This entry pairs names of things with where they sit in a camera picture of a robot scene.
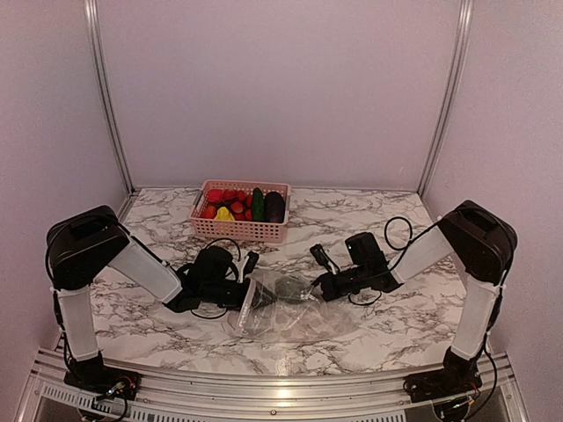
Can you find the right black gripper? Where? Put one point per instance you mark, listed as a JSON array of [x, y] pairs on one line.
[[329, 289]]

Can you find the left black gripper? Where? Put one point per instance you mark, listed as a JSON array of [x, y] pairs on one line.
[[266, 300]]

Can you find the clear zip top bag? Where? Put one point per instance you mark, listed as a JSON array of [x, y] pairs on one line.
[[309, 321]]

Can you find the green fake vegetable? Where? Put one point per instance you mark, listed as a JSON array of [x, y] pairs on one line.
[[291, 290]]

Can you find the yellow fake lemon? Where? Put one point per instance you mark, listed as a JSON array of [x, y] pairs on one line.
[[224, 214]]

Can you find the purple fake eggplant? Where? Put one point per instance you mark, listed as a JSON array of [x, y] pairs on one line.
[[274, 205]]

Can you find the red fake strawberries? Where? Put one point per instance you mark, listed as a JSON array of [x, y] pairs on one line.
[[239, 203]]

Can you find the green fake cucumber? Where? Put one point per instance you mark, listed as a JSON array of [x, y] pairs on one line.
[[258, 205]]

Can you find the red fake pepper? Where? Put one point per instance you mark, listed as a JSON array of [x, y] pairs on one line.
[[209, 212]]

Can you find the red fake tomato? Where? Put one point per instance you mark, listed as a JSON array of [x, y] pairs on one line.
[[215, 196]]

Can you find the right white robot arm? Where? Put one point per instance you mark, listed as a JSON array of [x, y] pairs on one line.
[[480, 241]]

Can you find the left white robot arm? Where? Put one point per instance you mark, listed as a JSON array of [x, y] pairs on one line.
[[81, 247]]

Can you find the pink perforated plastic basket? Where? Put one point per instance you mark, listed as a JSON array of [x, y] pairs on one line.
[[239, 230]]

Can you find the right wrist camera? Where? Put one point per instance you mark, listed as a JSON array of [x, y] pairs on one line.
[[323, 259]]

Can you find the front aluminium rail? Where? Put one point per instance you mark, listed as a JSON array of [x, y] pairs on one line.
[[175, 395]]

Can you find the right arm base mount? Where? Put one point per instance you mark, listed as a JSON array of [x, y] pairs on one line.
[[457, 375]]

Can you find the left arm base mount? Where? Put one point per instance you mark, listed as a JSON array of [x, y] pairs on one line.
[[95, 376]]

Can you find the right aluminium frame post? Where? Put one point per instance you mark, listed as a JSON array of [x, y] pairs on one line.
[[453, 82]]

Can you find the aluminium frame post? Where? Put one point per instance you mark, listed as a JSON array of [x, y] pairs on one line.
[[453, 82], [91, 11]]

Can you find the left aluminium frame post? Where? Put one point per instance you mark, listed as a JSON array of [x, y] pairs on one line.
[[91, 11]]

